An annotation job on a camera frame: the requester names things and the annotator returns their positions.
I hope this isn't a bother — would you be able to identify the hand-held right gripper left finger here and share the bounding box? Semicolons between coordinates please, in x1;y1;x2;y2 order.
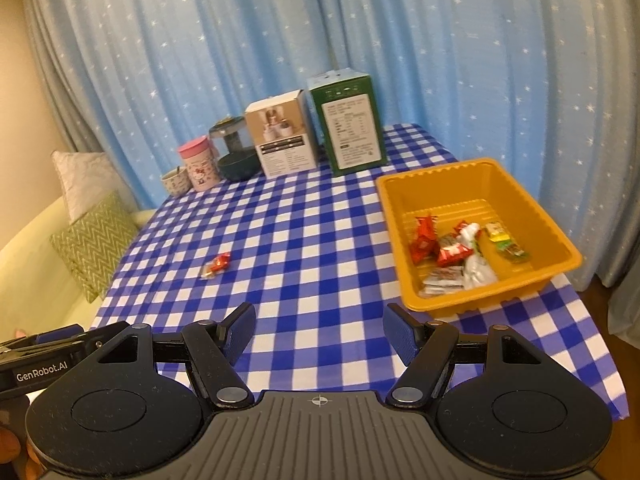
95;302;257;408

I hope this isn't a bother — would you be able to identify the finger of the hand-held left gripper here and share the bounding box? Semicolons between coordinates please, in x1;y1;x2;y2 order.
0;324;86;361

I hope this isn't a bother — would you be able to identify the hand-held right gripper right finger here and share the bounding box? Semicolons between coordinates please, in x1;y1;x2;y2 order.
382;302;546;408

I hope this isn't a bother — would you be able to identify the small red candy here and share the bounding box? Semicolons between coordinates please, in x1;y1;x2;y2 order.
201;251;232;281

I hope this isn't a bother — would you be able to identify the red snack packet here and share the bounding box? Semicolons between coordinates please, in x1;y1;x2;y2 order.
411;214;441;266

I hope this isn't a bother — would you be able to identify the dark red candy packet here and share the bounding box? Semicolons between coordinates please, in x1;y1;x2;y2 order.
437;234;473;268

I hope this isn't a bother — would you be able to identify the silver green snack packet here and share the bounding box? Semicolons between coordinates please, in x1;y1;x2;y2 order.
457;221;499;291

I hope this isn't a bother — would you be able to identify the yellow green candy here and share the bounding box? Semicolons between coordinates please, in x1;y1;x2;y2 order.
484;221;512;243

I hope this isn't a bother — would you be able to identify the orange plastic tray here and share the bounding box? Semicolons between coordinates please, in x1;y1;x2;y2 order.
375;157;584;320

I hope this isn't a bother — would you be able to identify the pale yellow sofa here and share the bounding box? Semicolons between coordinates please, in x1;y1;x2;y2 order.
0;195;156;341

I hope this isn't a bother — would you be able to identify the green zigzag cushion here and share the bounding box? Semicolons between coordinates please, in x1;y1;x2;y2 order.
50;190;141;303

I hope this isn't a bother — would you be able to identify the blue white checkered tablecloth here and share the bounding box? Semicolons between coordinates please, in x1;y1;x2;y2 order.
90;122;628;418

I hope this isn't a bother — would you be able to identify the grey pillow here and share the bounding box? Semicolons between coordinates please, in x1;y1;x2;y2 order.
51;150;126;223

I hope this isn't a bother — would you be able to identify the white patterned mug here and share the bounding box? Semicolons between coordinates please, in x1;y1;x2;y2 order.
160;165;192;197

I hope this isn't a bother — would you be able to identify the pink cartoon cup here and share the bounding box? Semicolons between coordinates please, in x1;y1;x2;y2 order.
178;135;221;192

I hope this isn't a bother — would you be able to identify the dark green glass jar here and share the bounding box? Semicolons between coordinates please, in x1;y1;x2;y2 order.
208;116;261;182

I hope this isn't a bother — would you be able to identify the white cardboard box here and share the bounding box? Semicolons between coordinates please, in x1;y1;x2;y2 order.
244;89;321;180

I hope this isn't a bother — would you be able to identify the green cardboard box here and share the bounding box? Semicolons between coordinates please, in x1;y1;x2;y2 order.
306;67;390;177

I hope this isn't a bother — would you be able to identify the blue star-print curtain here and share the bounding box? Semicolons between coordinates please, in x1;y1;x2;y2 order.
20;0;640;291

